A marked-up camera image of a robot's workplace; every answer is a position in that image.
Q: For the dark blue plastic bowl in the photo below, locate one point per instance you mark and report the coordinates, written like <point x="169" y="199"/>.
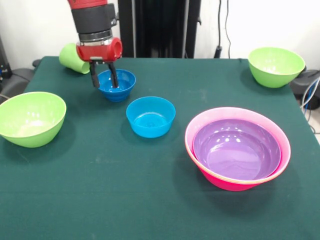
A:
<point x="125" y="85"/>

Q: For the pink plastic bowl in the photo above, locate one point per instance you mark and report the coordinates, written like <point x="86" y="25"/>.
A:
<point x="230" y="186"/>
<point x="197" y="125"/>

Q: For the black pedestal leg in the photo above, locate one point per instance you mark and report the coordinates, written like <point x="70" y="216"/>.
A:
<point x="17" y="80"/>
<point x="303" y="85"/>

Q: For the green plastic bowl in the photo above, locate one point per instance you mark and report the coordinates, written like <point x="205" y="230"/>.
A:
<point x="30" y="120"/>
<point x="275" y="67"/>

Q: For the green plastic cup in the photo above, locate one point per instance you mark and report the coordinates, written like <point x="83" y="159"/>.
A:
<point x="70" y="58"/>

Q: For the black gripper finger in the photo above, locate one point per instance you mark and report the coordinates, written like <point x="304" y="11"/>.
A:
<point x="113" y="76"/>
<point x="94" y="75"/>

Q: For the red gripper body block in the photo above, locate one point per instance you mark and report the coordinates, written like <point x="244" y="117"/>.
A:
<point x="100" y="52"/>

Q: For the dark green table cloth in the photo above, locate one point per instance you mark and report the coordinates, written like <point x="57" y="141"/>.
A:
<point x="100" y="187"/>

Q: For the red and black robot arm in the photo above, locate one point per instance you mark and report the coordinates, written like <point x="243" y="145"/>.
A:
<point x="92" y="20"/>

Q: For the purple plastic bowl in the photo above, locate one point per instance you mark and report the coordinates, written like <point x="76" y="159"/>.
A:
<point x="235" y="155"/>

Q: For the black device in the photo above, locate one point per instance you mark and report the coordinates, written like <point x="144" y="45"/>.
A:
<point x="3" y="62"/>

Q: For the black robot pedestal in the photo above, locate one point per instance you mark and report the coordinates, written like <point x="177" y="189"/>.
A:
<point x="160" y="25"/>

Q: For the light blue plastic bowl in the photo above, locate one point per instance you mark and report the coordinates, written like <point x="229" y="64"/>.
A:
<point x="150" y="120"/>

